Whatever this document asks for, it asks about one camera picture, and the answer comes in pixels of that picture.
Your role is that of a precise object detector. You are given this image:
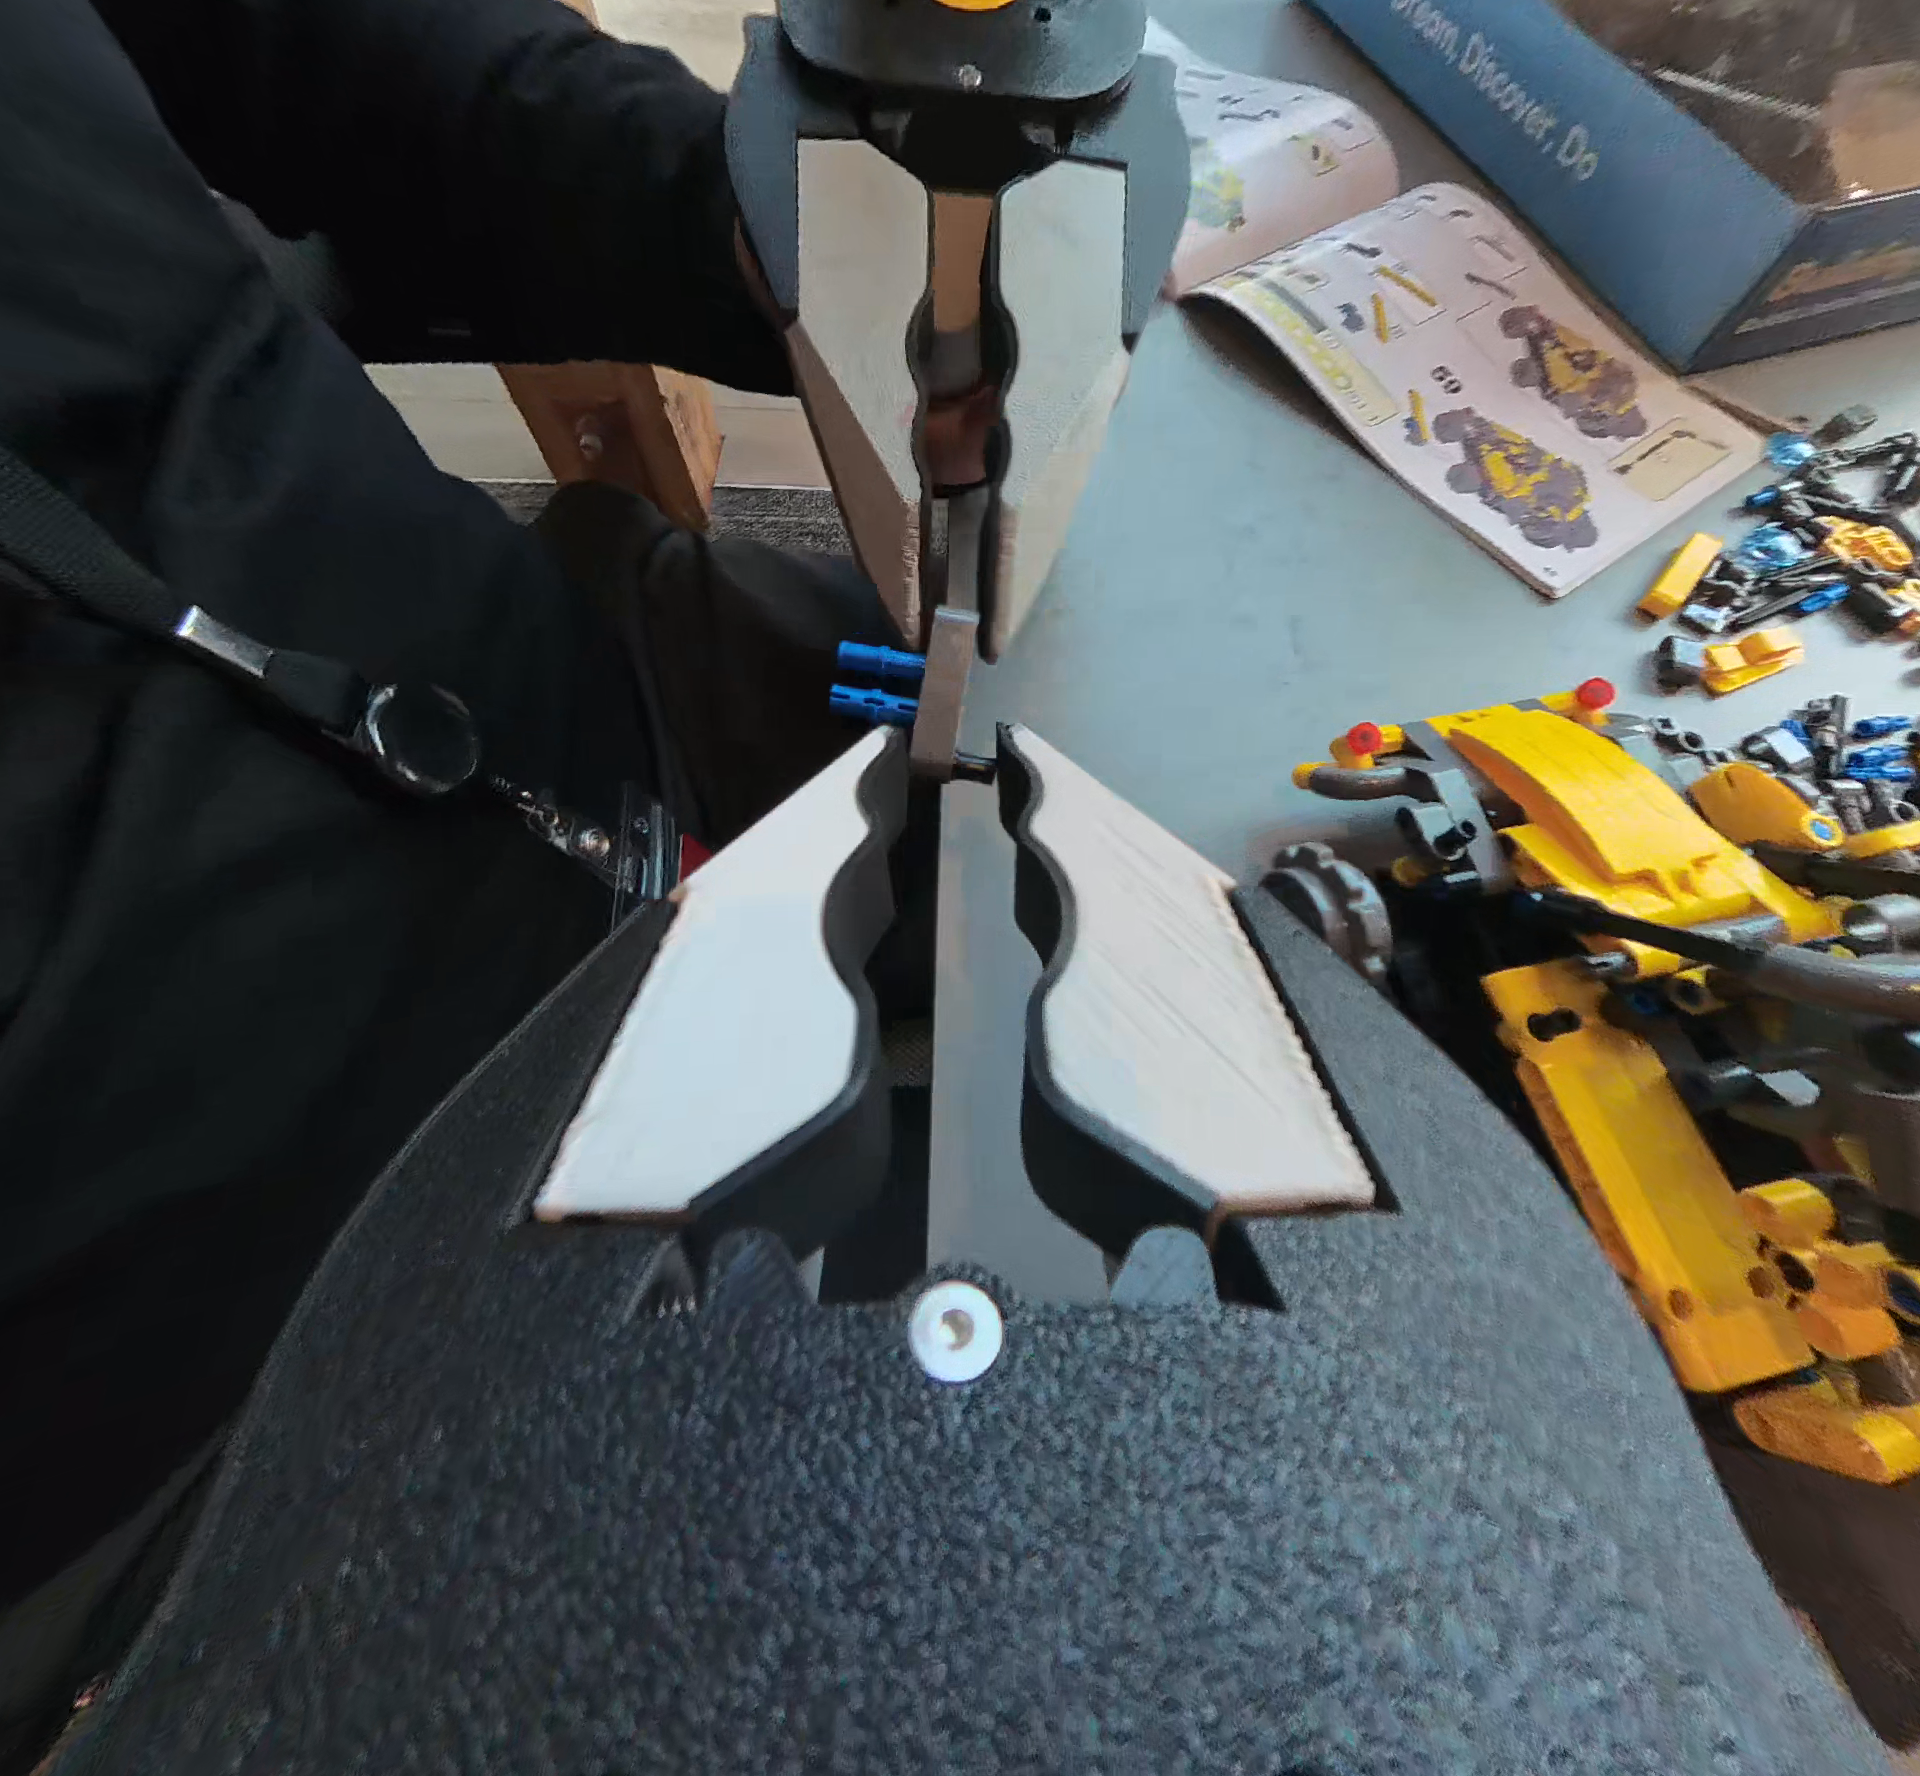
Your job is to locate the building instruction booklet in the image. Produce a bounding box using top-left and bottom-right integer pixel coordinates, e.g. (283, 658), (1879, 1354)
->
(1147, 22), (1770, 602)

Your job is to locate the yellow toy brick vehicle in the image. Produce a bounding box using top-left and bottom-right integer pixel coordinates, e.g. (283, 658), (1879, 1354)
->
(1258, 678), (1920, 1487)

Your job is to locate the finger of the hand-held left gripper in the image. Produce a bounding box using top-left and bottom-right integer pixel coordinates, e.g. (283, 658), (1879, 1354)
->
(970, 162), (1129, 658)
(788, 140), (931, 649)

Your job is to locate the black lanyard strap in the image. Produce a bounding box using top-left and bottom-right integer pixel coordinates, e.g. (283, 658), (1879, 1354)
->
(0, 446), (489, 801)

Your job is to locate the clear badge holder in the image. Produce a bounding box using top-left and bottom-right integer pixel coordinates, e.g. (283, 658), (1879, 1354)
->
(489, 774), (705, 930)

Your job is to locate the person's black clothed body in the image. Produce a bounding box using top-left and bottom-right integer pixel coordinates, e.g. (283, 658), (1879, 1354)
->
(0, 0), (902, 1656)

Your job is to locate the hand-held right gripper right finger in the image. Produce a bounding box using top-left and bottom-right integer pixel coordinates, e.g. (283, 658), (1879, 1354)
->
(989, 724), (1380, 1224)

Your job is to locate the person's left forearm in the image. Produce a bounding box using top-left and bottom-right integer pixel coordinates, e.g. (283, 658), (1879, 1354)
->
(300, 0), (796, 398)

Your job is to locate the grey beam with blue pins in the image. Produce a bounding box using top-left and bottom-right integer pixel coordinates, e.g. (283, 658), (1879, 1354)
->
(833, 486), (1005, 777)

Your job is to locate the person's left hand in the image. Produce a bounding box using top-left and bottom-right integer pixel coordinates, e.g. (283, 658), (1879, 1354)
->
(922, 375), (997, 486)

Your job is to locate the grey desk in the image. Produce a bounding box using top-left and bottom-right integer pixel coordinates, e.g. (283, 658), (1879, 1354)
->
(927, 0), (1920, 1732)

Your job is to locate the wooden post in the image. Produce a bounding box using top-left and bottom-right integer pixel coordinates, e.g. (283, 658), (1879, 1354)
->
(335, 0), (722, 535)

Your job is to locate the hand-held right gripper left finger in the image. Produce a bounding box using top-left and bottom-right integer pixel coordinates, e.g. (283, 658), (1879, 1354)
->
(528, 724), (918, 1224)

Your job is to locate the pile of loose brick parts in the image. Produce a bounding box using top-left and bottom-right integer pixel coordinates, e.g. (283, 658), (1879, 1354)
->
(1633, 407), (1920, 814)

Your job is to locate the blue cardboard box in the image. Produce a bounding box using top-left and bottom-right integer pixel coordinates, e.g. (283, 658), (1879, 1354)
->
(1297, 0), (1920, 375)

